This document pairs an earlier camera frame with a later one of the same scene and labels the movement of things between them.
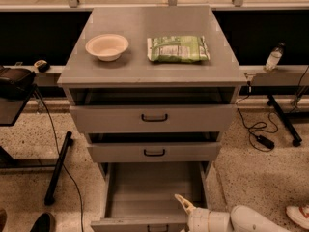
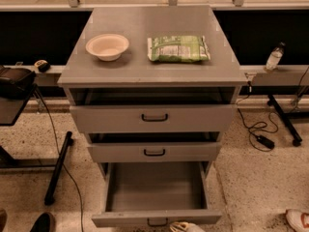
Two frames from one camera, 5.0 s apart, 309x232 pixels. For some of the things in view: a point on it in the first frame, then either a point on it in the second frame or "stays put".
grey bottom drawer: (140, 196) stays put
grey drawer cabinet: (152, 84) stays put
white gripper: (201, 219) to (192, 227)
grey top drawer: (153, 118) stays put
